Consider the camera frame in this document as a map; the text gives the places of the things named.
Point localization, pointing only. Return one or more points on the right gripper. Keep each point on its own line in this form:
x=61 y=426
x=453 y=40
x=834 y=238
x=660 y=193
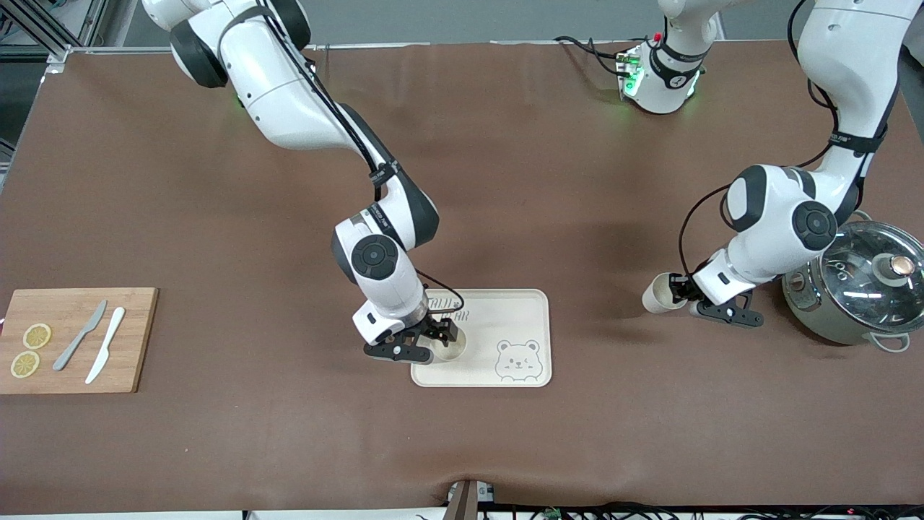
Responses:
x=434 y=331

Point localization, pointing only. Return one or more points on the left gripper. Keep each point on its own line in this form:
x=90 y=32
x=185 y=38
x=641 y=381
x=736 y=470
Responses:
x=679 y=288

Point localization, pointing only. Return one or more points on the white IKEA cup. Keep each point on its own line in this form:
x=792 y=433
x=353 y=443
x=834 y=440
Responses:
x=655 y=296
x=451 y=352

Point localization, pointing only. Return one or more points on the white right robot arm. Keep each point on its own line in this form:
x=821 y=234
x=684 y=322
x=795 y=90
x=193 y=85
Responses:
x=289 y=108

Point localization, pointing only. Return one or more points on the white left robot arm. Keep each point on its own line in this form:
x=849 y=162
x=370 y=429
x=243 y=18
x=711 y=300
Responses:
x=852 y=58

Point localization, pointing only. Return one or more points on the beige tray with bear print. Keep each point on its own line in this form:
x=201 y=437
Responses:
x=505 y=318

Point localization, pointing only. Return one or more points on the steel cooking pot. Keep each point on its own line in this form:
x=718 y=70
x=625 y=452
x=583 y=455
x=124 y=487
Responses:
x=816 y=318

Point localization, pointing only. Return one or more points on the glass pot lid copper knob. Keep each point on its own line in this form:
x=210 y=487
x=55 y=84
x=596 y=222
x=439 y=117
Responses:
x=859 y=289

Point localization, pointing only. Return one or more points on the brown table mat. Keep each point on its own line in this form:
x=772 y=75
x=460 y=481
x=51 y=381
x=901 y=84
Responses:
x=216 y=448

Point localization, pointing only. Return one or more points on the white plastic knife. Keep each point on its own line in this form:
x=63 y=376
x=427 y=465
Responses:
x=106 y=344

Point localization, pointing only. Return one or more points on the grey plastic knife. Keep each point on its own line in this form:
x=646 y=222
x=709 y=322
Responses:
x=78 y=338

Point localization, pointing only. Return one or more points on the yellow lemon slice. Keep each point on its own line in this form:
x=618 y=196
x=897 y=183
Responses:
x=37 y=336
x=24 y=364

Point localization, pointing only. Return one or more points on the aluminium frame profile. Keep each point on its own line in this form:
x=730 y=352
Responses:
x=29 y=18

